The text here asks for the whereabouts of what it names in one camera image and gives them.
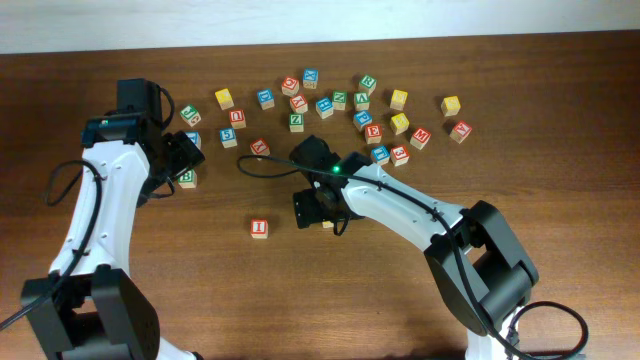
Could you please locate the red I block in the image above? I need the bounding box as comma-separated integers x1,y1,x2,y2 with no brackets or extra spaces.
250,219,269,239

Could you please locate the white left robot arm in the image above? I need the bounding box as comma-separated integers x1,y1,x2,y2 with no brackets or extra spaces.
19,78,205,360

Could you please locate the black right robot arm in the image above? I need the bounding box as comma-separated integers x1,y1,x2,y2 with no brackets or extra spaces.
289,136,539,359

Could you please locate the blue block left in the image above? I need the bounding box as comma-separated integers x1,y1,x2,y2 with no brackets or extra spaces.
186,132,202,149

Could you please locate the green B block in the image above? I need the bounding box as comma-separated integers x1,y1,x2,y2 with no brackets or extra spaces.
178,169,198,189

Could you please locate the green J block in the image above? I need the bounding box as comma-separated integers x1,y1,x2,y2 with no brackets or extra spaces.
179,104,201,127

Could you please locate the blue 5 block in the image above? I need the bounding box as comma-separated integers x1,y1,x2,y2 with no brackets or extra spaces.
219,128,238,148

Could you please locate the red U block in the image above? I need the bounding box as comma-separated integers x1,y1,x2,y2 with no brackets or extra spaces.
229,109,247,129

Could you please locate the yellow block upper left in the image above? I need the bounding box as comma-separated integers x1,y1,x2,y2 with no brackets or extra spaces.
214,88,234,110

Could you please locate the blue T block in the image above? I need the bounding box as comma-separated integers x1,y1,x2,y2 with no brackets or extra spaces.
371,145,390,166

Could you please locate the red K block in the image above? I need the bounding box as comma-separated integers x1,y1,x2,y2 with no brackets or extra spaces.
250,138,270,156

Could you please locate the green Z block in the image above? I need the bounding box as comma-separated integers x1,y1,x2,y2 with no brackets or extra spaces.
288,113,304,133

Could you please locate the red E block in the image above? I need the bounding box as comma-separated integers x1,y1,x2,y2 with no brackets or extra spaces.
364,124,382,144

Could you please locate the red 3 block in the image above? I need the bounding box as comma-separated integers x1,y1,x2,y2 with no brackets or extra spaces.
390,145,410,166

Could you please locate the blue P block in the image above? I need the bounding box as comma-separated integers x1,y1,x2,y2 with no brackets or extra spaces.
353,110,373,132

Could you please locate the blue H block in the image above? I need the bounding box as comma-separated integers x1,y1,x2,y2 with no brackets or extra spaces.
316,97,334,119

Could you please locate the red Y block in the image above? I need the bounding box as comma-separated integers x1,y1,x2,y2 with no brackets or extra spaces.
289,94,308,114

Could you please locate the blue D block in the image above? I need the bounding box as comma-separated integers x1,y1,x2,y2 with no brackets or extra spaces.
257,89,275,110

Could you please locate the green N block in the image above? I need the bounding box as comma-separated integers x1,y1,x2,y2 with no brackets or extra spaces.
331,91,348,111

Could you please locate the green V block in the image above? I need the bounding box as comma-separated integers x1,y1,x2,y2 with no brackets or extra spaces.
354,92,370,112

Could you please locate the yellow block middle right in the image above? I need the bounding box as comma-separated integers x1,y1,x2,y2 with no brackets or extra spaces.
390,113,410,135

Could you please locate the red M block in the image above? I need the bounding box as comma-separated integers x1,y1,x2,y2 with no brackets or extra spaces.
410,128,431,150

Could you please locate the red O block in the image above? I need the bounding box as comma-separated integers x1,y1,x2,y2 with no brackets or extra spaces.
281,76,300,97

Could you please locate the blue X block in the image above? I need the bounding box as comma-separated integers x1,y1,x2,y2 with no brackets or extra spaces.
302,68,319,89

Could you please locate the green R block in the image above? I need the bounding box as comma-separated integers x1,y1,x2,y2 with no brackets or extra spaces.
358,74,377,95

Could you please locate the yellow block upper right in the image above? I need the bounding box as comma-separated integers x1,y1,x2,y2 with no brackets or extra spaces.
390,89,408,111

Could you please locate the red A block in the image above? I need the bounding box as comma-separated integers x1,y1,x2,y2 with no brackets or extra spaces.
449,121,472,144

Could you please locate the yellow block far right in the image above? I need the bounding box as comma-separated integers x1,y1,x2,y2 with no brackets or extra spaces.
441,96,461,117

